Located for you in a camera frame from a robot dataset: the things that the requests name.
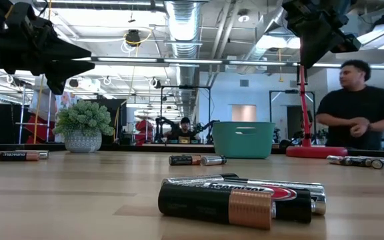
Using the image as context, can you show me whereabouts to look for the black metal table frame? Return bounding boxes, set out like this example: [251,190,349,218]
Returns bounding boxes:
[0,142,384,163]

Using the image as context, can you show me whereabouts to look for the red stepped structure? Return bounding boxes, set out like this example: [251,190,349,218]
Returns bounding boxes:
[24,113,58,145]

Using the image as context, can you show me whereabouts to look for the silver ventilation duct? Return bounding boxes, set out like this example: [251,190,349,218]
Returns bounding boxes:
[164,0,202,117]

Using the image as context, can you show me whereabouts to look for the long light bar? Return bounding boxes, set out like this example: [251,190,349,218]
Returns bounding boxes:
[71,56,384,71]

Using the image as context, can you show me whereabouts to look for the black red battery front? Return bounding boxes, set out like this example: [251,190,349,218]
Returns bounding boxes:
[201,181,313,223]

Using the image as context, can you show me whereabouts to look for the black copper Duracell battery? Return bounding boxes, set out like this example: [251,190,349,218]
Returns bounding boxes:
[0,151,41,162]
[169,155,202,167]
[345,156,376,167]
[157,183,276,231]

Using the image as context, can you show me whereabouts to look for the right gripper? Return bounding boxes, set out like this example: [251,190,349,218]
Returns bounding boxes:
[282,0,362,69]

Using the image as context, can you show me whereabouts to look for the metal rack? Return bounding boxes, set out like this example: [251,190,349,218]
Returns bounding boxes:
[14,85,52,145]

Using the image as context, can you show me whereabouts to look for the yellow hanging cable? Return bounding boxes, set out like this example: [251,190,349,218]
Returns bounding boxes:
[33,0,53,145]

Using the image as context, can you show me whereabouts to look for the black round ceiling device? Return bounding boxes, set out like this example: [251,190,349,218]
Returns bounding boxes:
[125,29,142,47]

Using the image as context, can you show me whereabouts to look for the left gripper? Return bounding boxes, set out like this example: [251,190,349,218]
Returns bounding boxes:
[0,1,95,95]

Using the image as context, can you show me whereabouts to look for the green plant in patterned pot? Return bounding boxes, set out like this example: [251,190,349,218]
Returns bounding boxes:
[52,99,115,154]

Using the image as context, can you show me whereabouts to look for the person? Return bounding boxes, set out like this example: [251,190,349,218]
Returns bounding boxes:
[315,59,384,151]
[167,116,200,143]

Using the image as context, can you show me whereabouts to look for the red desk lamp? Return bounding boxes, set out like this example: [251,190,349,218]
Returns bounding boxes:
[285,65,349,159]

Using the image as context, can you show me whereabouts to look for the green plastic bin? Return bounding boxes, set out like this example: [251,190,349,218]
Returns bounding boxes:
[212,121,276,159]

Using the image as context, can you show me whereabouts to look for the black lamp cable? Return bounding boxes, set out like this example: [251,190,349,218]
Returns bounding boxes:
[278,131,305,150]

